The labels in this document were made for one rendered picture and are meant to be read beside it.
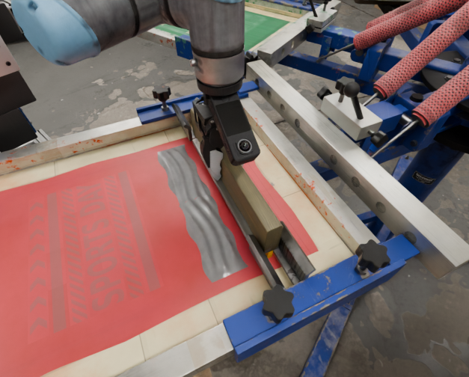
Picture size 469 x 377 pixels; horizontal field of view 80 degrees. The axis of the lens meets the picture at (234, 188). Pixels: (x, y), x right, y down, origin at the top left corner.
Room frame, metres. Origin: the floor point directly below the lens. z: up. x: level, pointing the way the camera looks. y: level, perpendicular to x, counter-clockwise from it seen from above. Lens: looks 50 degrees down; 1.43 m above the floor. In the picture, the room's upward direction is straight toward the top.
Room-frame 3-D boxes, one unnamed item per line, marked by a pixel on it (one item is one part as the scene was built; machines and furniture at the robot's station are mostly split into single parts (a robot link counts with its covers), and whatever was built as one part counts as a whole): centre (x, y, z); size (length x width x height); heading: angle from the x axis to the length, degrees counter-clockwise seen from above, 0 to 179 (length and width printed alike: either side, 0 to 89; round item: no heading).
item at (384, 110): (0.54, -0.30, 1.02); 0.17 x 0.06 x 0.05; 115
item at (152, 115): (0.65, 0.11, 0.97); 0.30 x 0.05 x 0.07; 115
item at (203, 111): (0.41, 0.02, 1.15); 0.09 x 0.08 x 0.12; 25
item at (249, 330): (0.15, -0.13, 0.97); 0.30 x 0.05 x 0.07; 115
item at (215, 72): (0.40, 0.03, 1.23); 0.08 x 0.08 x 0.05
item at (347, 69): (1.10, -0.24, 0.90); 1.24 x 0.06 x 0.06; 55
